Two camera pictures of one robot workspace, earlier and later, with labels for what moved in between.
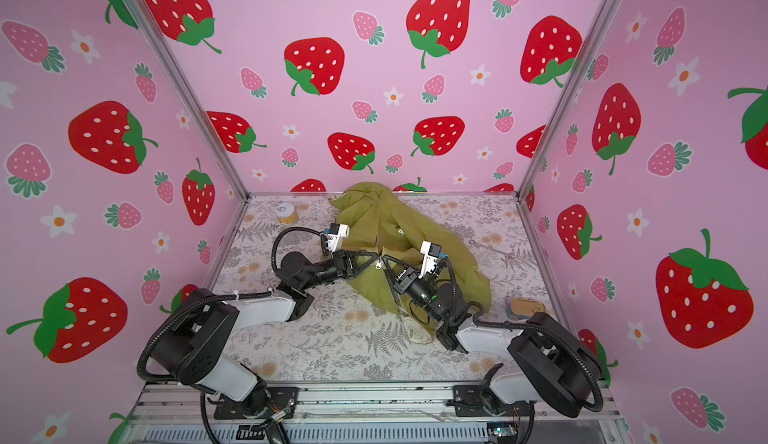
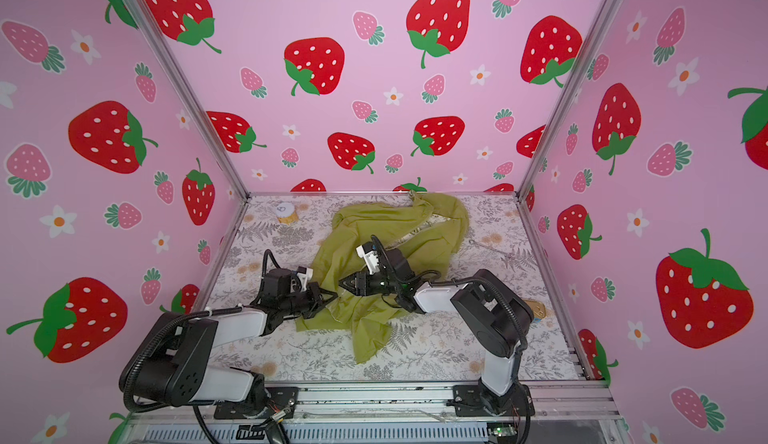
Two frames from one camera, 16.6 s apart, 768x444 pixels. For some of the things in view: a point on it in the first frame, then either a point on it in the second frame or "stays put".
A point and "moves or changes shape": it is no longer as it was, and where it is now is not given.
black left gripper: [341, 267] to [315, 292]
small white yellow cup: [285, 212] stays put
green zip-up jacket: [380, 221] moves or changes shape
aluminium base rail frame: [353, 413] stays put
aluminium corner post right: [605, 17] stays put
